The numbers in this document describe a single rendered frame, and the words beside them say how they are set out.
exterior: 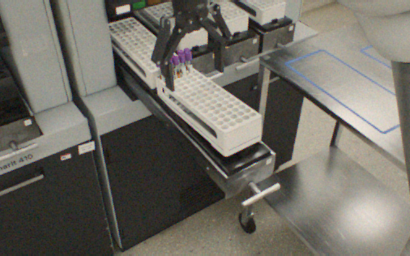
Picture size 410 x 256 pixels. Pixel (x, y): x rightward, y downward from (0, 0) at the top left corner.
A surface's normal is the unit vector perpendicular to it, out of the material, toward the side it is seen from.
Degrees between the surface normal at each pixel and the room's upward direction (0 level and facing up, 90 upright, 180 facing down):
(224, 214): 0
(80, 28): 90
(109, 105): 0
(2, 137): 90
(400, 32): 109
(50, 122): 0
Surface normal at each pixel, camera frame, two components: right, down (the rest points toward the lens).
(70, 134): 0.55, 0.54
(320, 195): 0.00, -0.76
